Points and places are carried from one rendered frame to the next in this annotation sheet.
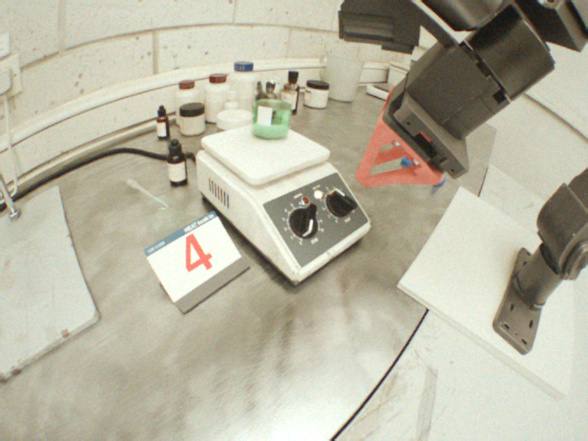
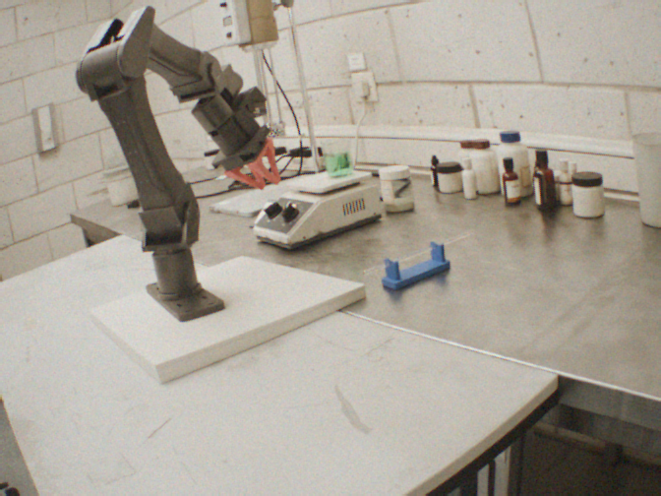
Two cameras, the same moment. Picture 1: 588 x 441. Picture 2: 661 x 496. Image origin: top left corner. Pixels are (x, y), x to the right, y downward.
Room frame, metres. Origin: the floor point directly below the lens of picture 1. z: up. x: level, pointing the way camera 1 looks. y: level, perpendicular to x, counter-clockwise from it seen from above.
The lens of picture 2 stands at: (0.65, -1.09, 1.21)
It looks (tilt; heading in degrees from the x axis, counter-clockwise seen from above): 17 degrees down; 108
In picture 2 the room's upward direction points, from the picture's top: 10 degrees counter-clockwise
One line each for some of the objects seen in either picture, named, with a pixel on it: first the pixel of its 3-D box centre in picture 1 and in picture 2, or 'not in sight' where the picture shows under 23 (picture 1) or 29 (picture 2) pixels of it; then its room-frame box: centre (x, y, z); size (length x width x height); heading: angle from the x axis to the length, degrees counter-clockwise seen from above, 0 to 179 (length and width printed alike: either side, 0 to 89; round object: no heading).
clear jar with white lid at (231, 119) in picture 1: (234, 136); (396, 188); (0.41, 0.12, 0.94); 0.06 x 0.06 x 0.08
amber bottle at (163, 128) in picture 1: (162, 121); (436, 170); (0.47, 0.29, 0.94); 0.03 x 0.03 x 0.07
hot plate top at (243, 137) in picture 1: (264, 146); (328, 180); (0.30, 0.05, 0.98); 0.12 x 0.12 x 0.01; 49
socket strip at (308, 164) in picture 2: not in sight; (283, 160); (-0.03, 0.73, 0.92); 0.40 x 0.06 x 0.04; 143
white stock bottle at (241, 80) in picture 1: (241, 87); (513, 162); (0.66, 0.18, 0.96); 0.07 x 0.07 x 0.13
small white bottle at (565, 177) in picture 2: not in sight; (566, 181); (0.76, 0.07, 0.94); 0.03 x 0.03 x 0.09
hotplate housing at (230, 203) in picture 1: (275, 185); (320, 207); (0.29, 0.03, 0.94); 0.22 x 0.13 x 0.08; 49
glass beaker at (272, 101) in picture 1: (271, 108); (338, 156); (0.33, 0.05, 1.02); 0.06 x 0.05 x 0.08; 18
